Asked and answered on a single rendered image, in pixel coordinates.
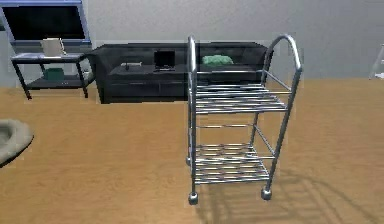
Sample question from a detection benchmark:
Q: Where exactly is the green cushion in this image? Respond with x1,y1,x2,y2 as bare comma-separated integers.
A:
201,54,235,66

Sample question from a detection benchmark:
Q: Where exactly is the black laptop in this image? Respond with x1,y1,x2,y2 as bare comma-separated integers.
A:
153,49,177,73

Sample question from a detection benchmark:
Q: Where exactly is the black sofa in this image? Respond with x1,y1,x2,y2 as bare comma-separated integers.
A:
86,41,275,105

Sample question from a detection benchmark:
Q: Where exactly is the teal box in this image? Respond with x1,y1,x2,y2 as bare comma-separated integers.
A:
43,67,65,81

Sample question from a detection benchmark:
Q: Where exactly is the white box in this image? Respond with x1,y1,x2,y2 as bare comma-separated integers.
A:
40,37,67,58

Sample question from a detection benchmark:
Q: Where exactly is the black side table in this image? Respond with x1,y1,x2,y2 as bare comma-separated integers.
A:
10,52,95,101

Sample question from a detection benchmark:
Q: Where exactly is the blue framed window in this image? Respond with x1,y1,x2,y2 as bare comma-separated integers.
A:
0,0,92,46

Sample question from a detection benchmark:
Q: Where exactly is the silver metal wire cart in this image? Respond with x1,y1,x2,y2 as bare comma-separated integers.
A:
185,33,304,206

